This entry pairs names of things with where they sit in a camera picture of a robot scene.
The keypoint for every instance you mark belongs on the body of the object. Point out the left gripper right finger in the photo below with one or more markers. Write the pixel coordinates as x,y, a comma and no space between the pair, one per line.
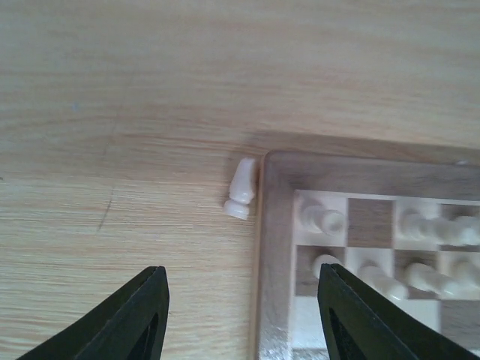
360,323

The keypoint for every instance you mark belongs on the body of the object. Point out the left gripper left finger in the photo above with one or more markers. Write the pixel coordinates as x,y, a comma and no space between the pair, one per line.
129,324

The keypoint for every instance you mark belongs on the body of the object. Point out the white piece pair one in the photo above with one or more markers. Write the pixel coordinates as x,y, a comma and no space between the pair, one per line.
318,219
438,230

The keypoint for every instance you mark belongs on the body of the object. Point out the white knight chess piece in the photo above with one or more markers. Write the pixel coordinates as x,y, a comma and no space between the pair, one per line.
242,189

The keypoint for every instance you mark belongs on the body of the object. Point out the white pawn board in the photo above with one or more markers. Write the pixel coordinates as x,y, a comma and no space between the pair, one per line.
387,286

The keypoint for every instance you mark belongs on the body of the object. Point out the wooden chess board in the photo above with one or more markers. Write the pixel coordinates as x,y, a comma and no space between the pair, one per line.
373,195

